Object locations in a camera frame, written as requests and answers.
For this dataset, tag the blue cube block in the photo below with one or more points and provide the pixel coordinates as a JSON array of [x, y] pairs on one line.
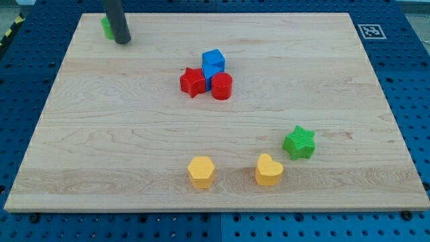
[[215, 58]]

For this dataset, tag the yellow hexagon block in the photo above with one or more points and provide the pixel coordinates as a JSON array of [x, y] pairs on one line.
[[201, 171]]

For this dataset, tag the white fiducial marker tag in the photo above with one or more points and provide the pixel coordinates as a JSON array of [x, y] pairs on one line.
[[372, 31]]

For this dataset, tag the wooden board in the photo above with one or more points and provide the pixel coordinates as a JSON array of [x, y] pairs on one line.
[[117, 133]]

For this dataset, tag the yellow heart block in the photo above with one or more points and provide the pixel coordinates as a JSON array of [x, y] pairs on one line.
[[268, 172]]

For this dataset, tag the green star block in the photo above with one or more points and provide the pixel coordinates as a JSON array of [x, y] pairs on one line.
[[300, 144]]

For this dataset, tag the blue triangle block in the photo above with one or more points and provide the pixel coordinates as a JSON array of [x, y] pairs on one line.
[[209, 71]]

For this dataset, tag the red star block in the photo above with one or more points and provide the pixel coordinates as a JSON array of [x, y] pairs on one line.
[[193, 82]]

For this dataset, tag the green cylinder block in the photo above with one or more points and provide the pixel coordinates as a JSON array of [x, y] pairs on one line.
[[107, 28]]

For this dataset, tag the red cylinder block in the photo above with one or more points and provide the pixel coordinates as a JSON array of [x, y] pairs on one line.
[[221, 86]]

